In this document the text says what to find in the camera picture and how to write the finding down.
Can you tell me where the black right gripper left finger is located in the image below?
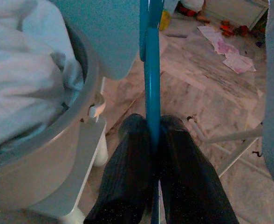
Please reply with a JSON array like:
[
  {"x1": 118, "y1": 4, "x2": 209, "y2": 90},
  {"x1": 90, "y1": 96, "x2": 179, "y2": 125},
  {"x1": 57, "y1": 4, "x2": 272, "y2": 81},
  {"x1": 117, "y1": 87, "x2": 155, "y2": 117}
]
[{"x1": 84, "y1": 113, "x2": 160, "y2": 224}]

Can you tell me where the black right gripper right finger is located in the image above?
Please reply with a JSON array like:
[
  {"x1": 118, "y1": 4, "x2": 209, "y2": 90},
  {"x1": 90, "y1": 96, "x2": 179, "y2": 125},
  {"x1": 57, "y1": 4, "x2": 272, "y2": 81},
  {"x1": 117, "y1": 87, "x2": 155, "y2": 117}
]
[{"x1": 159, "y1": 115, "x2": 240, "y2": 224}]

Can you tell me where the blue plastic clothes hanger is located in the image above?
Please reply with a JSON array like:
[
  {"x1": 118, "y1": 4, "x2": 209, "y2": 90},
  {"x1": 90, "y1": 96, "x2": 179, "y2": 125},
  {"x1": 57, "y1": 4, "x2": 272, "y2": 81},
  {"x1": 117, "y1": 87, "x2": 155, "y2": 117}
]
[{"x1": 139, "y1": 0, "x2": 164, "y2": 224}]

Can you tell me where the white shirt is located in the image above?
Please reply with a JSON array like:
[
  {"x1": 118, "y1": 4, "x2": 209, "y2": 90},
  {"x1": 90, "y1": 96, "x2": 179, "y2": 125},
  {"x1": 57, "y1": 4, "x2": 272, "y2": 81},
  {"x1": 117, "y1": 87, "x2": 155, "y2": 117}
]
[{"x1": 0, "y1": 0, "x2": 85, "y2": 152}]

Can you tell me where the white plastic stand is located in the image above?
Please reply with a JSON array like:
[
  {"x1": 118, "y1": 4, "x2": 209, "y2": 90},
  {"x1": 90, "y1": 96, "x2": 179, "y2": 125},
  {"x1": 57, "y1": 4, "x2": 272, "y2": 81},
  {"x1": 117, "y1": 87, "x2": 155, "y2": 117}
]
[{"x1": 27, "y1": 77, "x2": 110, "y2": 224}]

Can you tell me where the grey round laundry basket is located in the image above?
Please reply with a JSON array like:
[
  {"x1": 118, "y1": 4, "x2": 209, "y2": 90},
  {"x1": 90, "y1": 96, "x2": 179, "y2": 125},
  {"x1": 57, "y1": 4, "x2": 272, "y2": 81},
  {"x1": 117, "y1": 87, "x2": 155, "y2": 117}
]
[{"x1": 0, "y1": 21, "x2": 105, "y2": 212}]

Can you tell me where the red orange toy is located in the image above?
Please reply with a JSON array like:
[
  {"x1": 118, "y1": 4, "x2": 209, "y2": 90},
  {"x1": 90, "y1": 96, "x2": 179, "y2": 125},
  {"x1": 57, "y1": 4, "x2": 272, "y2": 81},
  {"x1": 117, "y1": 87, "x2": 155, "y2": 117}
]
[{"x1": 219, "y1": 20, "x2": 233, "y2": 37}]

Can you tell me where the yellow plastic toy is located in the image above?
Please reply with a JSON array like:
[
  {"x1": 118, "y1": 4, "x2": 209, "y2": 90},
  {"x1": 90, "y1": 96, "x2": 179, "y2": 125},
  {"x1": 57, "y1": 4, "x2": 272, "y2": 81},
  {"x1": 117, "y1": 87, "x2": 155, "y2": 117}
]
[{"x1": 159, "y1": 9, "x2": 171, "y2": 31}]

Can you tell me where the white shelf unit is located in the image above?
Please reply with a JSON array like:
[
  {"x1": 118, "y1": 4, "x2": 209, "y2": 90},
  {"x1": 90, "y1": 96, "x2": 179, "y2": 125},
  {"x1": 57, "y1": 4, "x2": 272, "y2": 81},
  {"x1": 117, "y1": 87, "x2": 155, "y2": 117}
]
[{"x1": 202, "y1": 0, "x2": 269, "y2": 30}]

